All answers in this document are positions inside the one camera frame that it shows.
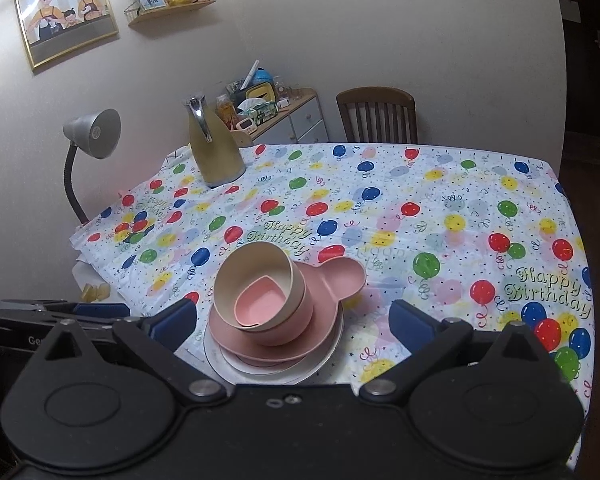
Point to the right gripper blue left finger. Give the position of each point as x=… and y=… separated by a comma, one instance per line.
x=153, y=342

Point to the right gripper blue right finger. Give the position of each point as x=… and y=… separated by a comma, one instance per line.
x=434, y=345

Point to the pink bear-shaped plate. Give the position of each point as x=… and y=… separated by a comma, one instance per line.
x=325, y=286

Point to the cream bowl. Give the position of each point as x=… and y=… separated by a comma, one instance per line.
x=246, y=264

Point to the pink round bowl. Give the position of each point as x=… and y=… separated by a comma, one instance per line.
x=291, y=328

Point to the small pink heart bowl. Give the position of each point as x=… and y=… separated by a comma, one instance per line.
x=259, y=302

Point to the balloon birthday tablecloth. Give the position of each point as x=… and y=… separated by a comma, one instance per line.
x=489, y=238

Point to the white round plate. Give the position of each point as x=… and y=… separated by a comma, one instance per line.
x=275, y=364

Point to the gold thermos jug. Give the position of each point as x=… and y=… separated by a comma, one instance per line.
x=214, y=149

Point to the grey desk lamp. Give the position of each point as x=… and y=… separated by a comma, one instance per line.
x=96, y=135

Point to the small white clock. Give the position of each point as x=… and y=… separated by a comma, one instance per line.
x=247, y=125

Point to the brown wooden chair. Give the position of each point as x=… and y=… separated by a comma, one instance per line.
x=378, y=115

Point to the orange jar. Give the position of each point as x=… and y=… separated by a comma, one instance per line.
x=226, y=111

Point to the green tissue box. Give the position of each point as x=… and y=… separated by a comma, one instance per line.
x=259, y=110

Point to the white drawer cabinet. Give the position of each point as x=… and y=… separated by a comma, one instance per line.
x=301, y=122

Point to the yellow black bag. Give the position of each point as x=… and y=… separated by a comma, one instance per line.
x=261, y=86

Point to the framed family picture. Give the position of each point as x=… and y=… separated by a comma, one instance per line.
x=52, y=29

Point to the wooden wall shelf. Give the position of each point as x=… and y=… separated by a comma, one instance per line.
x=135, y=15

